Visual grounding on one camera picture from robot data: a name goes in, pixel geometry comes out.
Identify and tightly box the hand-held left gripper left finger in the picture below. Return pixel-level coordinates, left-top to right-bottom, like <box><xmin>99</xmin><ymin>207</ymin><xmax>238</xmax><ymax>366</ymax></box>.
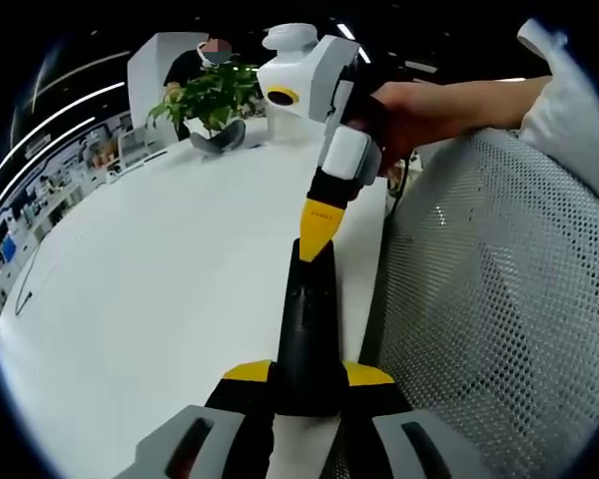
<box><xmin>132</xmin><ymin>358</ymin><xmax>277</xmax><ymax>479</ymax></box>

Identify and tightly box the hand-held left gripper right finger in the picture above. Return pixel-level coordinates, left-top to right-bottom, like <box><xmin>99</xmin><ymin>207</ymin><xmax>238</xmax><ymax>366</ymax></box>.
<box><xmin>334</xmin><ymin>359</ymin><xmax>485</xmax><ymax>479</ymax></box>

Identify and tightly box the black remote control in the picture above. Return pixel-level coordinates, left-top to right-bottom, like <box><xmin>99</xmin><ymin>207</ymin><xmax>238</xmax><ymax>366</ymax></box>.
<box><xmin>274</xmin><ymin>238</ymin><xmax>346</xmax><ymax>419</ymax></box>

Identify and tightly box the person's right hand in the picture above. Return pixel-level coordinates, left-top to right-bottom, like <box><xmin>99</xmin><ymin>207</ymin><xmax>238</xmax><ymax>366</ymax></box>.
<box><xmin>346</xmin><ymin>81</ymin><xmax>420</xmax><ymax>179</ymax></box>

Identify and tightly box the green potted plant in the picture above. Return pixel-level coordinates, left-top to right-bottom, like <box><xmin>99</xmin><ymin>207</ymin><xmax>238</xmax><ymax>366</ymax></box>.
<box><xmin>146</xmin><ymin>63</ymin><xmax>262</xmax><ymax>139</ymax></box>

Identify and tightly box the black headset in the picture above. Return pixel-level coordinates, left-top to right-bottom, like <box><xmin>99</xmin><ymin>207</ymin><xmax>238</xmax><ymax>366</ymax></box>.
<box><xmin>189</xmin><ymin>121</ymin><xmax>249</xmax><ymax>154</ymax></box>

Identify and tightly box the grey mesh chair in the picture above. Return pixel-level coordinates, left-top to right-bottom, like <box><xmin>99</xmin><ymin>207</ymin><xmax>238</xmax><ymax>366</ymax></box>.
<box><xmin>356</xmin><ymin>128</ymin><xmax>599</xmax><ymax>479</ymax></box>

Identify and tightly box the grey cable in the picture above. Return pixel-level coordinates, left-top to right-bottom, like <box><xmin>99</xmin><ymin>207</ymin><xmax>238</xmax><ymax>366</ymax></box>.
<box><xmin>13</xmin><ymin>256</ymin><xmax>37</xmax><ymax>316</ymax></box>

